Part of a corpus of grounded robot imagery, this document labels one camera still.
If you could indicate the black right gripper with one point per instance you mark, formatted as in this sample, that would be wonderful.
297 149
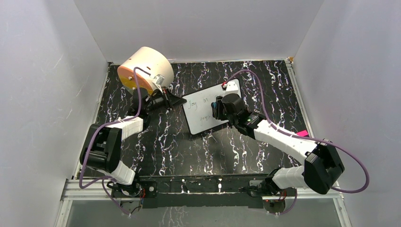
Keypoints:
216 110

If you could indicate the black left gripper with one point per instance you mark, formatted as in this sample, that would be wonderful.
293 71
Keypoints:
175 100

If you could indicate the blue black whiteboard eraser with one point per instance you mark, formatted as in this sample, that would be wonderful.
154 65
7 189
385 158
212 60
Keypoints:
214 106

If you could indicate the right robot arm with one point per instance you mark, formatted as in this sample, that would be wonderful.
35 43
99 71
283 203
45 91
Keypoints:
320 164

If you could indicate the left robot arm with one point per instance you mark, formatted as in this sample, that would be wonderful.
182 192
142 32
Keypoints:
102 147

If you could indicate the cream round drawer box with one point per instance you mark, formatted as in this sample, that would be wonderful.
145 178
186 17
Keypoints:
140 69

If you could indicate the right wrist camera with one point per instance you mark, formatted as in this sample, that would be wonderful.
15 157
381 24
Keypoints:
231 87

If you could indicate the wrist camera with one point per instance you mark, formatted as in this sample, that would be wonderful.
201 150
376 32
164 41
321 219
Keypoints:
231 87
158 80

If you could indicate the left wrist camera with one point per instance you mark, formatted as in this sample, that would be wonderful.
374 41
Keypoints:
158 80

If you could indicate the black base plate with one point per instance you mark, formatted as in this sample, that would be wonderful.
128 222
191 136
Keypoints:
249 190

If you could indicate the aluminium frame rail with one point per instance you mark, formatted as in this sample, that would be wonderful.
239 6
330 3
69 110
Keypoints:
97 192

